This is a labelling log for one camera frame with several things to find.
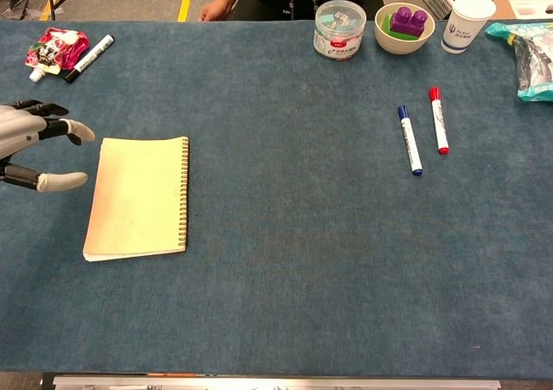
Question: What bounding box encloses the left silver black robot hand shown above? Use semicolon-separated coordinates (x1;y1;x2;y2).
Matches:
0;99;97;194

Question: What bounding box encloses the tan spiral notebook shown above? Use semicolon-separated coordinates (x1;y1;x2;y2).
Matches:
81;136;191;264

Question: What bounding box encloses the red fruit jelly pouch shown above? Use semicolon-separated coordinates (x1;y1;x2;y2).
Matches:
24;27;91;83

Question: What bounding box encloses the white marker with black cap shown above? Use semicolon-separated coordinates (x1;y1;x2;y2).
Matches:
63;34;116;84

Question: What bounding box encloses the blue felt table cloth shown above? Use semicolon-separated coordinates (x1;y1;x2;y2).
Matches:
0;17;553;380

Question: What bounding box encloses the clear plastic jar of clips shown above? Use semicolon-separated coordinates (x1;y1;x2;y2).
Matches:
313;0;368;61

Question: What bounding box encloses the green toy building block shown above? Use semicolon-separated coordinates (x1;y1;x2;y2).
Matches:
381;13;420;42

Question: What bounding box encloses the cream round bowl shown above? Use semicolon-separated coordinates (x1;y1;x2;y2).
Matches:
373;3;436;56

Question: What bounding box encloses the white marker with blue cap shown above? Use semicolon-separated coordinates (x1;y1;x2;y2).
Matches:
397;105;424;177

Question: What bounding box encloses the purple toy building block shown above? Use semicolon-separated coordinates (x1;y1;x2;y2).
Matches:
390;5;430;37

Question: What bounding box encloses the white marker with red cap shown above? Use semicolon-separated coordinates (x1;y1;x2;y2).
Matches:
429;86;451;156

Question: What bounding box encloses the white paper cup blue logo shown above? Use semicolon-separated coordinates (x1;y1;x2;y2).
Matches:
441;0;498;55

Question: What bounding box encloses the teal snack bag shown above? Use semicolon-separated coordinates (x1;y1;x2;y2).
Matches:
484;21;553;103

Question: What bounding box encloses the aluminium profile rail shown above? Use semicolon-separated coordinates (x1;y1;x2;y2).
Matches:
51;374;502;390

